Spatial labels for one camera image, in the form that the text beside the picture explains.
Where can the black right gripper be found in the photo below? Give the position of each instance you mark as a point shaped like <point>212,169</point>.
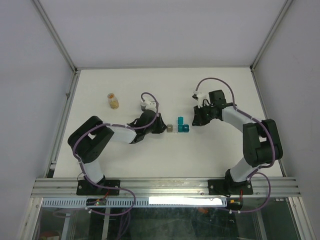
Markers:
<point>198,120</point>

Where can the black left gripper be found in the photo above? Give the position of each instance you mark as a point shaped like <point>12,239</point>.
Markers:
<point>161,126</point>

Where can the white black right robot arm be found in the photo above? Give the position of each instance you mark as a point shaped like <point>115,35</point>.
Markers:
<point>261,144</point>

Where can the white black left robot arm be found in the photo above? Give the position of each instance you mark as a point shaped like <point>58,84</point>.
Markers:
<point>91,138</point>

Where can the clear Wed pill box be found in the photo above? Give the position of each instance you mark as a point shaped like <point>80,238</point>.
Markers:
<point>175,129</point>

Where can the teal Mon pill box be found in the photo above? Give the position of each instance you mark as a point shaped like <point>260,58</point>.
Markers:
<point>183,128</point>

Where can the teal Wed pill box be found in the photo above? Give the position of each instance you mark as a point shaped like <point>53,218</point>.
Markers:
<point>180,120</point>

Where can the white capped dark pill bottle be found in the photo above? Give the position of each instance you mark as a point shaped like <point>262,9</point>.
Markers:
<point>143,106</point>

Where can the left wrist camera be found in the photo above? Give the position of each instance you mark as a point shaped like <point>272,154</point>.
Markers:
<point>151,105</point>

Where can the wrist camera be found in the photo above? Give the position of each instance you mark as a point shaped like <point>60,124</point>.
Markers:
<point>200,97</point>
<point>151,105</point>

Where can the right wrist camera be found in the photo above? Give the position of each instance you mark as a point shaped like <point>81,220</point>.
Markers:
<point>200,97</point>

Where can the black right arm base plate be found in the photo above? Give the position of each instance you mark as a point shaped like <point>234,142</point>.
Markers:
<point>224,188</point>

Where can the grey slotted cable duct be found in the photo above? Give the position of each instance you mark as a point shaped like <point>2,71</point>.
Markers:
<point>139,202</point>

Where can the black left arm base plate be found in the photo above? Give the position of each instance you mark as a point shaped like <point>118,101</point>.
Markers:
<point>98,187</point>

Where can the aluminium mounting rail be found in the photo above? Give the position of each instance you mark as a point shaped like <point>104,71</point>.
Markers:
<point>257,187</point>

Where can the right aluminium frame post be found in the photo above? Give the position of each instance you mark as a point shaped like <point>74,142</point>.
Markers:
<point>272,31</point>

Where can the aluminium frame post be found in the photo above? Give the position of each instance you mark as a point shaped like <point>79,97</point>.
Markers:
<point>54,34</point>
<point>272,31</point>

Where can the left aluminium frame post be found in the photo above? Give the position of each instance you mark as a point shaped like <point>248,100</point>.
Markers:
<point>54,34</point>

